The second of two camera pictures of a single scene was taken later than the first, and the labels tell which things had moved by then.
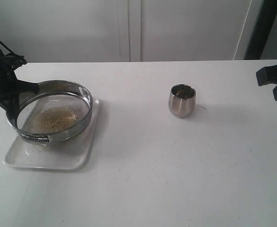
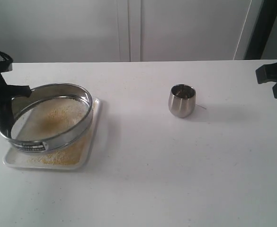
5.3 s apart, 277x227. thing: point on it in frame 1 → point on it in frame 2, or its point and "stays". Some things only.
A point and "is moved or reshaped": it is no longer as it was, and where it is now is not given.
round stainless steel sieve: (61, 109) is moved or reshaped
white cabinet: (122, 30) stays
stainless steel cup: (182, 100) stays
